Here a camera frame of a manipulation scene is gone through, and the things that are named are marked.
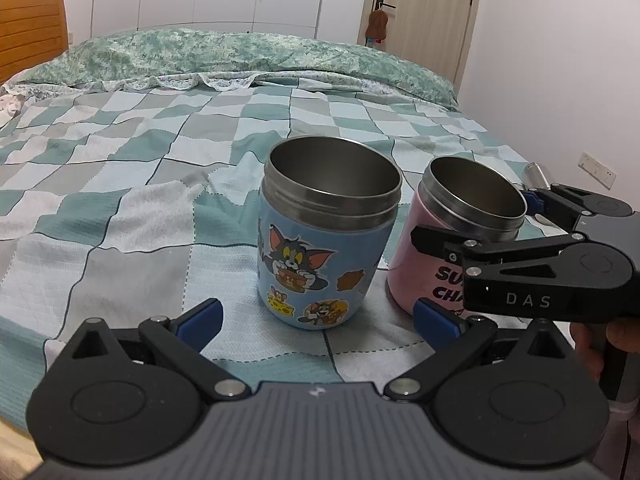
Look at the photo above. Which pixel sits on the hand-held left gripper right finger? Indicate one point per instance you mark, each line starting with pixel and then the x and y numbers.
pixel 437 322

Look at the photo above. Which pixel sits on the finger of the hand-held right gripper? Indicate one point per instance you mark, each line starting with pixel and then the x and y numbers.
pixel 480 249
pixel 534 202

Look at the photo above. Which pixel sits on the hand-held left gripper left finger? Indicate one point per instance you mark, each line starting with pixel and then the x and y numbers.
pixel 202 322

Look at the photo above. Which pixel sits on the pink steel cup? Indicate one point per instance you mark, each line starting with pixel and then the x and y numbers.
pixel 410 265

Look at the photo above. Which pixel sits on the blue cartoon steel cup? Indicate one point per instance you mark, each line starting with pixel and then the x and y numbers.
pixel 320 260

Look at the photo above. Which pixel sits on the person's right hand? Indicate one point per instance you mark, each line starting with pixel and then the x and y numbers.
pixel 587 350

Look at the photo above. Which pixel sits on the green grey checked blanket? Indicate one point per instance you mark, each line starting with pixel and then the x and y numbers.
pixel 125 210

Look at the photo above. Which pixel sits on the beige room door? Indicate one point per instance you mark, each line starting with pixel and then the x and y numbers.
pixel 430 5

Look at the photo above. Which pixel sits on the brown bag on door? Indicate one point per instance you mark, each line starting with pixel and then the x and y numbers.
pixel 376 25

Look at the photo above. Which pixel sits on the green floral duvet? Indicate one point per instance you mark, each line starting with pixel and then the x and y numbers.
pixel 225 50

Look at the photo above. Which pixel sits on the white patterned cloth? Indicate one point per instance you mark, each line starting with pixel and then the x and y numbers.
pixel 10 105

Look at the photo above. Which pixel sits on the wooden headboard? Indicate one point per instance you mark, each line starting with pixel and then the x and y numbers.
pixel 30 30

